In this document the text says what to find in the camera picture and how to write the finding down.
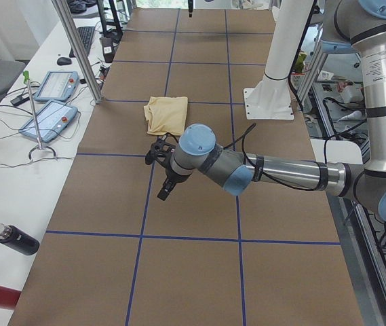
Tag white plastic chair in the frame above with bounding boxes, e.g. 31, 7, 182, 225
311, 139, 363, 165

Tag black camera cable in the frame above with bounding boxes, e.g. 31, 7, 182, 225
225, 122, 315, 191

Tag dark grey computer mouse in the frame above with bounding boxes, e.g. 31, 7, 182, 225
56, 57, 72, 66

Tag cream long-sleeve printed shirt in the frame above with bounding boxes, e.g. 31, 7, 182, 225
143, 96, 188, 136

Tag black computer keyboard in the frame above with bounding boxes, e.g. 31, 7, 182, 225
77, 26, 95, 56

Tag teach pendant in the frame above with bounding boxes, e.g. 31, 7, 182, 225
33, 71, 79, 103
37, 100, 78, 143

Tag black water bottle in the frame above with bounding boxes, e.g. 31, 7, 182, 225
0, 223, 40, 255

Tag black labelled box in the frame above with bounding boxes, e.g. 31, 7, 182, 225
100, 37, 115, 63

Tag metal stand with green tip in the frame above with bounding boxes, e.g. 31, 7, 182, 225
22, 70, 58, 161

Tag teach pendant far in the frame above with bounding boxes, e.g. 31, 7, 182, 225
33, 71, 79, 103

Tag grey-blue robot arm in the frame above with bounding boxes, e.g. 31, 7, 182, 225
145, 1, 386, 221

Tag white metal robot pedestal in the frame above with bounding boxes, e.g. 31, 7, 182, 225
244, 0, 315, 120

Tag teach pendant near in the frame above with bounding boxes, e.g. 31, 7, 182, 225
37, 100, 78, 143

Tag aluminium frame post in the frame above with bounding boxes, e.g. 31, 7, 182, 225
52, 0, 102, 104

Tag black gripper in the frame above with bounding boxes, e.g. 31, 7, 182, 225
144, 134, 189, 200

